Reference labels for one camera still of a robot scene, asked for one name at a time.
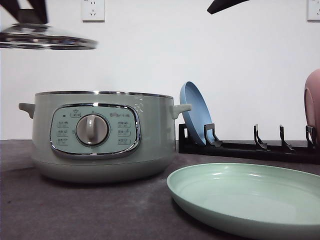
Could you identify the pink plate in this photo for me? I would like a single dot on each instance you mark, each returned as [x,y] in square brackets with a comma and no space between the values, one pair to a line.
[312,103]

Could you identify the glass steamer lid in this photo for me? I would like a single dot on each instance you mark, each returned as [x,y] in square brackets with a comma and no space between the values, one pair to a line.
[38,36]

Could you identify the white wall socket left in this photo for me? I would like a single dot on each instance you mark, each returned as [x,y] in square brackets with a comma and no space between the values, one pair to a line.
[93,11]

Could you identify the white wall socket right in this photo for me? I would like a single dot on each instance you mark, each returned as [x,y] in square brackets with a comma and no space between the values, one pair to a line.
[313,11]

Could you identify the black dish rack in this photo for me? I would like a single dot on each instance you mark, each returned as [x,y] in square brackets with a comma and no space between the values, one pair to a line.
[257,150]

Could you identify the green electric steamer pot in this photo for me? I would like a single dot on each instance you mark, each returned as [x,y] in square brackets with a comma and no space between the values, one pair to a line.
[103,136]

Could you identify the white wall socket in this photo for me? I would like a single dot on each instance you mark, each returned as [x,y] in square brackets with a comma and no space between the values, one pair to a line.
[93,11]
[313,11]

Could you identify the blue plate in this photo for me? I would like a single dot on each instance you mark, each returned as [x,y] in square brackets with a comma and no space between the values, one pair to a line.
[199,116]

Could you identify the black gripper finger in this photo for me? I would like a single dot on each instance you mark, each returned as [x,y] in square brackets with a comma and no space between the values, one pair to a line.
[13,8]
[220,5]
[37,15]

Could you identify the grey table mat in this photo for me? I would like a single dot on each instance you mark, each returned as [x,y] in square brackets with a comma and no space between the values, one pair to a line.
[36,207]

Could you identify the green plate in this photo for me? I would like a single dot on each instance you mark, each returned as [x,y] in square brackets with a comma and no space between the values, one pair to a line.
[249,201]

